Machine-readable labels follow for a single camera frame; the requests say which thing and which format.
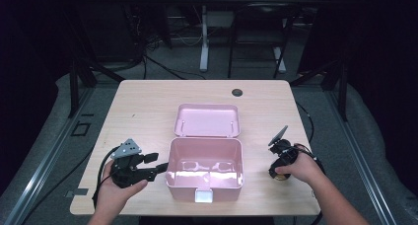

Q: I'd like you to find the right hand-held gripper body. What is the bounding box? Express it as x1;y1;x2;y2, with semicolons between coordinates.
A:
267;125;300;169

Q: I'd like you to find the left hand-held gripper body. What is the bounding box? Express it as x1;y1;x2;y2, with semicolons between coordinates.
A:
109;138;156;189

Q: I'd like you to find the pink storage box white handle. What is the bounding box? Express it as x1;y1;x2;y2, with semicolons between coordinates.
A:
165;103;244;203

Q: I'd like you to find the person's right hand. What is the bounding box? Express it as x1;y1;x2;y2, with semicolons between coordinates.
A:
275;145;324;185

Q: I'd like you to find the person's left hand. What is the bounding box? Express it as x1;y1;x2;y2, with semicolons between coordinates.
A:
97;161;149;219

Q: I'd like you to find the grey tape piece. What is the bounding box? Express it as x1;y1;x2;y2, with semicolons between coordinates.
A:
64;187;89;198

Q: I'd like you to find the black metal stand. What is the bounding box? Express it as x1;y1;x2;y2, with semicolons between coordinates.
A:
67;58;126;119
290;58;349;122

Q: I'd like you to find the short white desk foot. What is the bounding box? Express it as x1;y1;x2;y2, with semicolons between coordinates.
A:
273;46;287;74

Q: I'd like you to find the tall white desk leg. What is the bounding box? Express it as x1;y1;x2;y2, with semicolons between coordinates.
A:
199;5;210;73

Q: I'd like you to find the black chair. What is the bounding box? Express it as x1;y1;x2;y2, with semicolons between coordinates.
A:
227;2;295;80

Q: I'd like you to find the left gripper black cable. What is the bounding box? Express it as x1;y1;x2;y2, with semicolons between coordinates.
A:
92;145;121;209

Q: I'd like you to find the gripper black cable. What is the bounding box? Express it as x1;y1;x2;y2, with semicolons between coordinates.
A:
290;144;327;225
92;145;121;209

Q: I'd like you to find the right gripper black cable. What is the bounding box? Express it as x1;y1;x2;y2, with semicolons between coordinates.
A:
290;144;327;225

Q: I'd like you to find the looped black cable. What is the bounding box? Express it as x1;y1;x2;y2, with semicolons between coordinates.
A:
295;101;315;144

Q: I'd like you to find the thin black floor cable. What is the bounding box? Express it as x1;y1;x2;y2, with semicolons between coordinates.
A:
19;147;97;225

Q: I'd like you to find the aluminium floor rail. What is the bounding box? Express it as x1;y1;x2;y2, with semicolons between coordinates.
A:
324;86;398;225
3;86;97;225

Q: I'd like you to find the thick black floor cable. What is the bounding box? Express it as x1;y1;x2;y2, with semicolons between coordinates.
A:
142;53;206;81

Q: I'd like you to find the bundle of black cables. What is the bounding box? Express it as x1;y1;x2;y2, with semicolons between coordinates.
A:
129;4;172;56

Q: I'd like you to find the white floor cable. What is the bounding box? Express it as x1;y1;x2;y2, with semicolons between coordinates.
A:
174;32;203;47

